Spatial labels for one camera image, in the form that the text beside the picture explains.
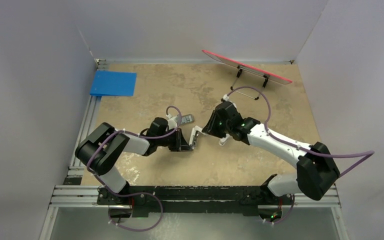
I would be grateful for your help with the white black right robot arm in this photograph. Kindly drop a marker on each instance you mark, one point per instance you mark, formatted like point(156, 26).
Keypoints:
point(316, 170)

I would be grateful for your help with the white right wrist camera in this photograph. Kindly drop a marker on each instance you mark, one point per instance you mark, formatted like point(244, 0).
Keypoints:
point(226, 98)

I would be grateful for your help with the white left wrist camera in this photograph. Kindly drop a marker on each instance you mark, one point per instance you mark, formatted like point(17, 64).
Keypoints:
point(172, 121)

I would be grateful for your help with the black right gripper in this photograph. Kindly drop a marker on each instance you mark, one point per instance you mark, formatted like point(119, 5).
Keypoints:
point(211, 128)

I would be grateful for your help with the blue plastic board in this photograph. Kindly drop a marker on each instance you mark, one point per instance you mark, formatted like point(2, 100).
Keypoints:
point(113, 83)

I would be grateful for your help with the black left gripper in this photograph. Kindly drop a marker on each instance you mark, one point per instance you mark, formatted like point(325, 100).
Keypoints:
point(180, 144)

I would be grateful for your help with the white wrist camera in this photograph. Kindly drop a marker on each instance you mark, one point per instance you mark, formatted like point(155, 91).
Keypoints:
point(226, 98)
point(172, 121)

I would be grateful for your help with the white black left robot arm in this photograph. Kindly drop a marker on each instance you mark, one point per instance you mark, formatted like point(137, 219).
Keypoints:
point(100, 150)

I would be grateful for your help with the aluminium rail frame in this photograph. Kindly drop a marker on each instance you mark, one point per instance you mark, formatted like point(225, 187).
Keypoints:
point(77, 196)
point(76, 167)

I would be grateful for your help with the black wire tablet stand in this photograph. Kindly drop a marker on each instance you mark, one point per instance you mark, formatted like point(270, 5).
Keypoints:
point(250, 77)

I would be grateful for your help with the aluminium front rail frame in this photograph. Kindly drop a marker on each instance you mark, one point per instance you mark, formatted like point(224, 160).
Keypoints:
point(77, 196)

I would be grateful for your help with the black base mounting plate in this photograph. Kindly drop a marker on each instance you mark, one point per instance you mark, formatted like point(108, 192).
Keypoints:
point(249, 201)

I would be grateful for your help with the red tablet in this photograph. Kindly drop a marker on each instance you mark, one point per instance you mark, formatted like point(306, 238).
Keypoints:
point(245, 66)

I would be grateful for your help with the small white stapler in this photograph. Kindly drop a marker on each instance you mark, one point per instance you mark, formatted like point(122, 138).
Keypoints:
point(223, 140)

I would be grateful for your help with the aluminium left rail frame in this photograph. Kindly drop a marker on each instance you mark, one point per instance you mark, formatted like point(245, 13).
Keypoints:
point(76, 167)

